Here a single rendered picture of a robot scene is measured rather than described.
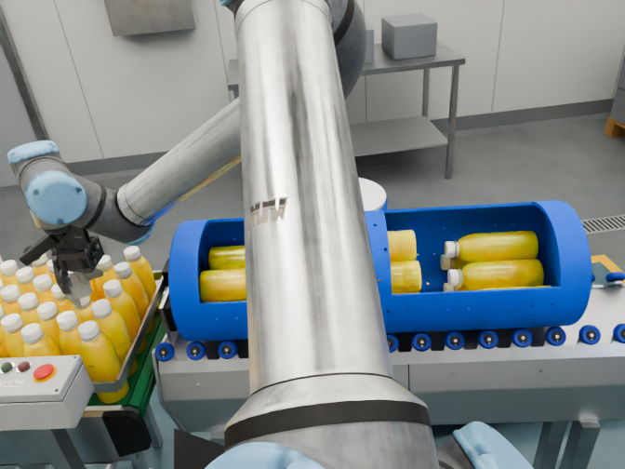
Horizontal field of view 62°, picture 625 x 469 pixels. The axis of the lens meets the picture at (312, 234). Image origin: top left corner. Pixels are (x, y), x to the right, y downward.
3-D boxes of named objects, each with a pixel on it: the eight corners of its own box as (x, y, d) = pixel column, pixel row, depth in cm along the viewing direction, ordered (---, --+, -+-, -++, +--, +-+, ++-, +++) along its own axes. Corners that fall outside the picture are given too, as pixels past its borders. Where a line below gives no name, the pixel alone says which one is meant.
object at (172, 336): (179, 346, 128) (168, 307, 121) (170, 347, 128) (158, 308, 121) (189, 319, 136) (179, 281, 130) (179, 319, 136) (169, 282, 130)
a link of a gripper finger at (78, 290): (94, 313, 115) (85, 274, 111) (68, 314, 115) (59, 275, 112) (99, 306, 117) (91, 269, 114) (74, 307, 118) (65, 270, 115)
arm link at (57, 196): (108, 194, 94) (90, 173, 103) (45, 168, 86) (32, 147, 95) (84, 238, 95) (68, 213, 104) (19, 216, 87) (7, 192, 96)
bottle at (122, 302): (126, 361, 128) (104, 303, 119) (114, 347, 133) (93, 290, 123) (152, 346, 132) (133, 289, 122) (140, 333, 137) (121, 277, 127)
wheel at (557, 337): (566, 326, 115) (563, 325, 117) (546, 327, 116) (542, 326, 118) (568, 346, 115) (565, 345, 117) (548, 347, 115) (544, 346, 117)
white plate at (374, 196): (282, 197, 167) (282, 201, 168) (340, 227, 149) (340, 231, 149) (343, 169, 182) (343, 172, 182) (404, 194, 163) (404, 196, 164)
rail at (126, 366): (122, 389, 114) (118, 380, 113) (118, 389, 114) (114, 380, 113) (168, 279, 148) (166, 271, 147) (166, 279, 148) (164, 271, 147)
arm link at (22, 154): (7, 159, 94) (0, 144, 101) (33, 219, 100) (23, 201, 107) (60, 145, 98) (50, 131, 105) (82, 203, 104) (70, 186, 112)
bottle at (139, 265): (153, 319, 141) (137, 264, 131) (132, 316, 143) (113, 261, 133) (167, 303, 147) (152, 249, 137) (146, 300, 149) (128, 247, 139)
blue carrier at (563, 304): (578, 353, 112) (605, 239, 99) (184, 368, 118) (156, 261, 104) (533, 278, 137) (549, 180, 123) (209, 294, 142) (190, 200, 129)
